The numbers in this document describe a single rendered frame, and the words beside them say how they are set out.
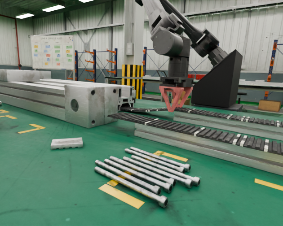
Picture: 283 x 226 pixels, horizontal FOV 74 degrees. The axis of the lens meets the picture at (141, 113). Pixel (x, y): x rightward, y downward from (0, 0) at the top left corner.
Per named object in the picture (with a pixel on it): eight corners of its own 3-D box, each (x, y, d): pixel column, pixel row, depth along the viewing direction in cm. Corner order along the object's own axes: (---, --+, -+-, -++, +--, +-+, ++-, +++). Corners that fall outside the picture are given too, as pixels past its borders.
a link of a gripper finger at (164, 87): (156, 111, 54) (158, 78, 53) (168, 108, 60) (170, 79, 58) (178, 115, 51) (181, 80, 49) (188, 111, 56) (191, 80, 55)
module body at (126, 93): (133, 108, 72) (134, 85, 70) (115, 111, 64) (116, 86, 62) (30, 90, 116) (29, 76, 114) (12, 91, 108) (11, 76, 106)
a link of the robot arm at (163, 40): (175, 14, 54) (156, 38, 59) (153, 0, 45) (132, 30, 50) (201, 43, 51) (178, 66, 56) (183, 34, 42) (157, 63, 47)
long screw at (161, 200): (168, 204, 19) (169, 196, 19) (163, 210, 18) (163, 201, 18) (99, 171, 25) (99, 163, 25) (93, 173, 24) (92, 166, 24)
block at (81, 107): (123, 119, 53) (124, 85, 51) (88, 128, 43) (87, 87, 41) (101, 114, 58) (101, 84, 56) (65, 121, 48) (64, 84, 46)
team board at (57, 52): (29, 98, 596) (24, 33, 557) (41, 97, 643) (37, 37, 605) (71, 102, 562) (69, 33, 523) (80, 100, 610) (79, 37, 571)
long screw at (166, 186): (172, 190, 21) (173, 182, 21) (168, 194, 20) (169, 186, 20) (108, 162, 28) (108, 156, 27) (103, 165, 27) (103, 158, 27)
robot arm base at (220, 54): (236, 56, 92) (215, 73, 98) (225, 44, 94) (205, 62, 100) (233, 54, 85) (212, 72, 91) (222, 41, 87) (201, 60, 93)
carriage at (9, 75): (40, 88, 73) (39, 70, 72) (8, 89, 65) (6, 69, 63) (21, 85, 82) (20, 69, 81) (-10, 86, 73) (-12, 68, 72)
